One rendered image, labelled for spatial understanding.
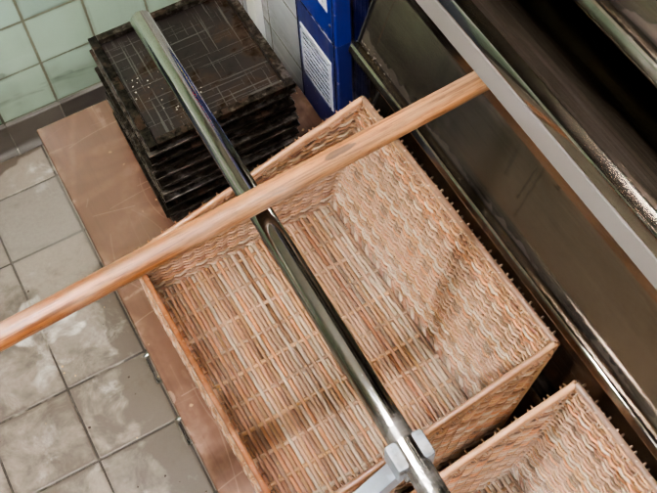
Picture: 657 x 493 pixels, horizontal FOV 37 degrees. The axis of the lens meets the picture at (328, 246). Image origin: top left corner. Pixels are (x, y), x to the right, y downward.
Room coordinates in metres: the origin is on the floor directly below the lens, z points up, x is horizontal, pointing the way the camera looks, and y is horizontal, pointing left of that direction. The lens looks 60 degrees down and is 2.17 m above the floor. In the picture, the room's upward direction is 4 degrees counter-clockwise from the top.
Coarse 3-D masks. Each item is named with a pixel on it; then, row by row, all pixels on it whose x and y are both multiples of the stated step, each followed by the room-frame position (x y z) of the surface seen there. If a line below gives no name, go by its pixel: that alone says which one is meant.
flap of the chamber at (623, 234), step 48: (432, 0) 0.72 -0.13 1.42; (480, 0) 0.72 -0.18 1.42; (528, 0) 0.73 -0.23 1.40; (528, 48) 0.65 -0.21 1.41; (576, 48) 0.66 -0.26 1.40; (576, 96) 0.59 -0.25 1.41; (624, 96) 0.59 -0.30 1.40; (624, 144) 0.53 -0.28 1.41; (576, 192) 0.49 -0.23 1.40; (624, 240) 0.43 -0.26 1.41
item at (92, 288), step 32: (448, 96) 0.77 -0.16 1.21; (384, 128) 0.72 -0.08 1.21; (320, 160) 0.68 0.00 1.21; (352, 160) 0.69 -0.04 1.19; (256, 192) 0.65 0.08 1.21; (288, 192) 0.65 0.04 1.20; (192, 224) 0.61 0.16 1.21; (224, 224) 0.61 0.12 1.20; (128, 256) 0.57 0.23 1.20; (160, 256) 0.57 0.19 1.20; (96, 288) 0.54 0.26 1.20; (32, 320) 0.50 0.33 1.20
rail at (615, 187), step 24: (456, 0) 0.70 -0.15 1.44; (480, 24) 0.66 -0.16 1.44; (480, 48) 0.64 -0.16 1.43; (504, 48) 0.63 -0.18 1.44; (504, 72) 0.61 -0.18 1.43; (528, 72) 0.60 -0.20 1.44; (528, 96) 0.58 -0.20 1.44; (552, 96) 0.57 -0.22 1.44; (552, 120) 0.54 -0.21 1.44; (576, 120) 0.54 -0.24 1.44; (576, 144) 0.51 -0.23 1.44; (600, 168) 0.48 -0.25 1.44; (600, 192) 0.47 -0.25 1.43; (624, 192) 0.46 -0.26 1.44; (624, 216) 0.44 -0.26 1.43; (648, 216) 0.43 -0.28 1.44; (648, 240) 0.41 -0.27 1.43
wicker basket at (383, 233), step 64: (320, 128) 1.02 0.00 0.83; (320, 192) 1.02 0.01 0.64; (384, 192) 0.94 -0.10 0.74; (192, 256) 0.89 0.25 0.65; (256, 256) 0.92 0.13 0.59; (320, 256) 0.91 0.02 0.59; (384, 256) 0.88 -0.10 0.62; (448, 256) 0.78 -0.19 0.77; (256, 320) 0.79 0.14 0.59; (384, 320) 0.77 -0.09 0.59; (448, 320) 0.72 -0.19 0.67; (512, 320) 0.65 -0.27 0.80; (256, 384) 0.66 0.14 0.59; (384, 384) 0.64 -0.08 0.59; (448, 384) 0.64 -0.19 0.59; (512, 384) 0.55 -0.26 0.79; (256, 448) 0.55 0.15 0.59; (320, 448) 0.54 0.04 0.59; (384, 448) 0.53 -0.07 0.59; (448, 448) 0.50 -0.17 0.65
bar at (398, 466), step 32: (160, 32) 0.94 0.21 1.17; (160, 64) 0.89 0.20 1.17; (192, 96) 0.82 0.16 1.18; (224, 160) 0.72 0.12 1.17; (256, 224) 0.63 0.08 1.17; (288, 256) 0.57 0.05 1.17; (320, 288) 0.53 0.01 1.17; (320, 320) 0.49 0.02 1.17; (352, 352) 0.45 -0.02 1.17; (352, 384) 0.41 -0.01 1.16; (384, 416) 0.37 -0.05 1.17; (416, 448) 0.33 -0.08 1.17; (384, 480) 0.31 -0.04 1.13; (416, 480) 0.30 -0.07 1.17
